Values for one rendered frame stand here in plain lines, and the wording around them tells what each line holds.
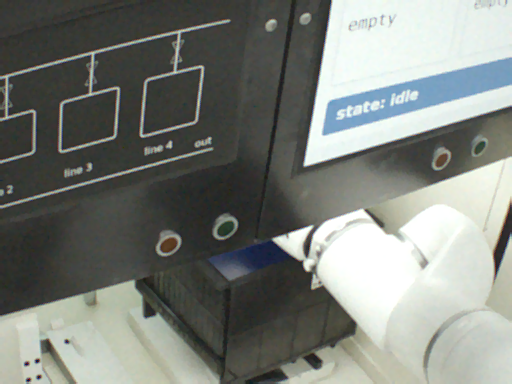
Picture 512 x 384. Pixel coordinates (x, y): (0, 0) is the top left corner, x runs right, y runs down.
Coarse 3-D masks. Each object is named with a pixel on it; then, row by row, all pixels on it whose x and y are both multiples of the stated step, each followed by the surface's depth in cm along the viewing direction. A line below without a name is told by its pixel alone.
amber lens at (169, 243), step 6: (168, 234) 87; (174, 234) 87; (162, 240) 87; (168, 240) 87; (174, 240) 87; (180, 240) 88; (156, 246) 87; (162, 246) 87; (168, 246) 87; (174, 246) 87; (162, 252) 87; (168, 252) 88
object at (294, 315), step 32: (160, 288) 141; (192, 288) 133; (224, 288) 126; (256, 288) 129; (288, 288) 132; (320, 288) 136; (192, 320) 136; (224, 320) 129; (256, 320) 132; (288, 320) 136; (320, 320) 140; (352, 320) 144; (224, 352) 132; (256, 352) 135; (288, 352) 139
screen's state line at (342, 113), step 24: (456, 72) 94; (480, 72) 96; (504, 72) 98; (360, 96) 89; (384, 96) 91; (408, 96) 92; (432, 96) 94; (456, 96) 96; (336, 120) 89; (360, 120) 91
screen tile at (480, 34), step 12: (468, 12) 90; (492, 12) 92; (504, 12) 93; (468, 24) 91; (480, 24) 92; (492, 24) 93; (504, 24) 94; (468, 36) 92; (480, 36) 93; (492, 36) 94; (504, 36) 95; (468, 48) 93; (480, 48) 94; (492, 48) 95
